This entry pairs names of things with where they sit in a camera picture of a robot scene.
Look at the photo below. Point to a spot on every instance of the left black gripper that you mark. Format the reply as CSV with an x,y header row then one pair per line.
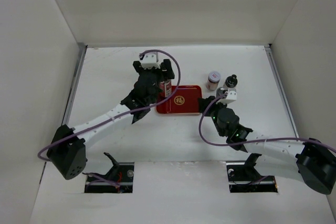
x,y
165,75

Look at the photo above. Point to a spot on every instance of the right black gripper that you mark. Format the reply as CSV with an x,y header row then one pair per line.
x,y
213,105

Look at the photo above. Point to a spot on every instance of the soy sauce bottle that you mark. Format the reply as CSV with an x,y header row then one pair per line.
x,y
166,88

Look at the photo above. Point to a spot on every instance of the clear lid salt grinder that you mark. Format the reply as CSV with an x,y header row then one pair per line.
x,y
222,92

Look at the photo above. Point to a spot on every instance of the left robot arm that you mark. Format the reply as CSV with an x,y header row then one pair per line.
x,y
68,147

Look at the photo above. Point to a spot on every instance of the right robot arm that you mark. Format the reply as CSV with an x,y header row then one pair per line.
x,y
305,160

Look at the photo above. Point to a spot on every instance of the black top pepper grinder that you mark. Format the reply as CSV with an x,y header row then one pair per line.
x,y
231,81

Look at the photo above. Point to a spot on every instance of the red rectangular tray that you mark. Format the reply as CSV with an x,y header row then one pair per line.
x,y
184,102

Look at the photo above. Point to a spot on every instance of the white lid spice jar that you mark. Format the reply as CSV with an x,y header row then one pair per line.
x,y
213,80

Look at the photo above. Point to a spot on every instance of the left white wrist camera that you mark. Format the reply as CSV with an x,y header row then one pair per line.
x,y
149,60

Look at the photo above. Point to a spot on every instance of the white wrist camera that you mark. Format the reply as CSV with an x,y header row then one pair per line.
x,y
149,60
230,97

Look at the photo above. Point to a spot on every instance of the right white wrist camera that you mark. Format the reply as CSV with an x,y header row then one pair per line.
x,y
230,97

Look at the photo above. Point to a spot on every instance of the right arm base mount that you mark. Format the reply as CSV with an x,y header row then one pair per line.
x,y
243,177

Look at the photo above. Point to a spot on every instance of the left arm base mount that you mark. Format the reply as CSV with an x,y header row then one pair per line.
x,y
117,180

